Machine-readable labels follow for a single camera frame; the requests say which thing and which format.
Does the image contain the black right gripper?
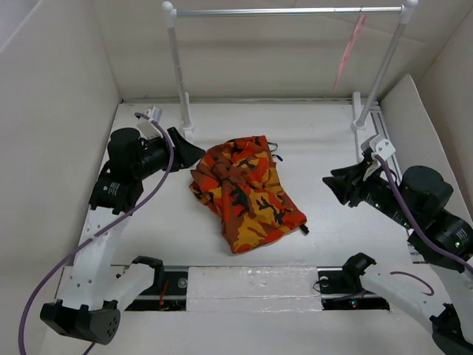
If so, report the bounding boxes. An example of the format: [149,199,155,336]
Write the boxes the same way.
[321,155,417,228]

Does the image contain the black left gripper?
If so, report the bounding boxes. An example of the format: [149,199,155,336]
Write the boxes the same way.
[133,127,204,179]

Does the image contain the orange camouflage trousers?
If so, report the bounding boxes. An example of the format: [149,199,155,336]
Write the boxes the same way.
[189,135,309,254]

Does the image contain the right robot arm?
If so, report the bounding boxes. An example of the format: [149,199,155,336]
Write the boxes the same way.
[322,158,472,354]

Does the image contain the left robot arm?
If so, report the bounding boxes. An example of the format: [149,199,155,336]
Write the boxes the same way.
[40,127,307,345]

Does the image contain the pink clothes hanger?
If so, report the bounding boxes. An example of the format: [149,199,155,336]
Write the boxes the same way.
[333,15,367,91]

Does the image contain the white clothes rack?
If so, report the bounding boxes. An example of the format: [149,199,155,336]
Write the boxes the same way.
[160,1,419,139]

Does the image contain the white foam block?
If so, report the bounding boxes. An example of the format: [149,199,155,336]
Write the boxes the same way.
[186,266,321,313]

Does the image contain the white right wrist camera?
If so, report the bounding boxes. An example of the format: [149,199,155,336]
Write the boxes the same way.
[361,134,396,160]

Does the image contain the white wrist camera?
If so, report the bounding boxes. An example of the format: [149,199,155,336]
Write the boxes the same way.
[137,106,163,140]
[361,134,396,160]

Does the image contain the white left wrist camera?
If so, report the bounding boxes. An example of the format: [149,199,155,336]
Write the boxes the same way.
[137,106,163,140]

